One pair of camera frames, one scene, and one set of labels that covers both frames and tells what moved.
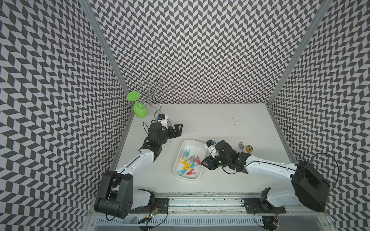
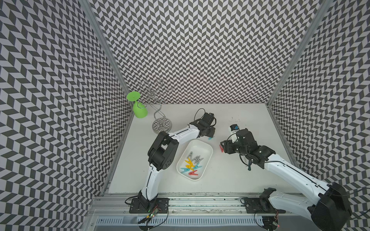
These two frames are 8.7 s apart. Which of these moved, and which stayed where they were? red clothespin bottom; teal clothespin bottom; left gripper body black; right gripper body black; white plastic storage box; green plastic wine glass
Moved: left gripper body black; teal clothespin bottom; right gripper body black; red clothespin bottom
Stayed: green plastic wine glass; white plastic storage box
